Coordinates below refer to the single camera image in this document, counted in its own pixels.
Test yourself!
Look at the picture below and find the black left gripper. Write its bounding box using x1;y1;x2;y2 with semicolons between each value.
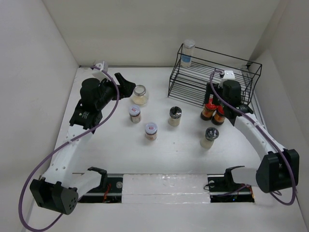
96;73;135;110

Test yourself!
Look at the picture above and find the red-lid orange-label sauce jar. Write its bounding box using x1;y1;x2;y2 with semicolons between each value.
211;106;225;126

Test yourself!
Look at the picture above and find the red-lid dark sauce jar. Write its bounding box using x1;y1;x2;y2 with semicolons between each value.
200;98;218;121

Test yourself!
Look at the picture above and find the round glass jar silver rim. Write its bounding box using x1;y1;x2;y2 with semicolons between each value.
131;85;148;105

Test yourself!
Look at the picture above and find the silver-cap shaker bottle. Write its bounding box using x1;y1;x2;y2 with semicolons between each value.
200;127;219;149

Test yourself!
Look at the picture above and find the black-cap grinder bottle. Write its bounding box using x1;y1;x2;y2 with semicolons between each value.
168;106;182;127

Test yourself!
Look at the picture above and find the blue-label jar silver lid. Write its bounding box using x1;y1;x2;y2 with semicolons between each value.
181;39;195;67

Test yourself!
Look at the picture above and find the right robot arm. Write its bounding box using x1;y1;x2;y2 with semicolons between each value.
205;80;299;194

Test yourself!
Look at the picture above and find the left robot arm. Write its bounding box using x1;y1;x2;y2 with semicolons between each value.
30;72;136;215

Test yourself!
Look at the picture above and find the white-lid spice jar far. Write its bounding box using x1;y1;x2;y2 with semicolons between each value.
128;105;141;123

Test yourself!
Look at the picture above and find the white-lid spice jar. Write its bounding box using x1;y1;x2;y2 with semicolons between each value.
145;122;158;141
128;105;141;123

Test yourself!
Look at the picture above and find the white-lid spice jar near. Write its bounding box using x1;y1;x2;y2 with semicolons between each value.
145;122;158;141

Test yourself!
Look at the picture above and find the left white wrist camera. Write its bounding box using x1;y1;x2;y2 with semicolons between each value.
92;60;108;80

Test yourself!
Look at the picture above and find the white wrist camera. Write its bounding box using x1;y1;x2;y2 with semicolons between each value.
220;70;235;85
92;60;108;80

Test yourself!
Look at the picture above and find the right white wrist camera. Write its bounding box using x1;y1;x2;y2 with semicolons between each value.
220;70;235;85

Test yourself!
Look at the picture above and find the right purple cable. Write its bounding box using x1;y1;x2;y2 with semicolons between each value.
209;69;298;206

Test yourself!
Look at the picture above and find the purple cable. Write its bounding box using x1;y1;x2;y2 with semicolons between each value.
18;65;120;232
209;69;298;206

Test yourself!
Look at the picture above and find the black wire rack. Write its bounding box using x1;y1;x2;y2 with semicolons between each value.
168;44;263;107

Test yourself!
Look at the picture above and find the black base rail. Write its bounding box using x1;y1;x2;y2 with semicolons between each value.
79;174;254;204

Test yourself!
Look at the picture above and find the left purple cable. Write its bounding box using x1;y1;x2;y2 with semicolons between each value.
18;65;120;232

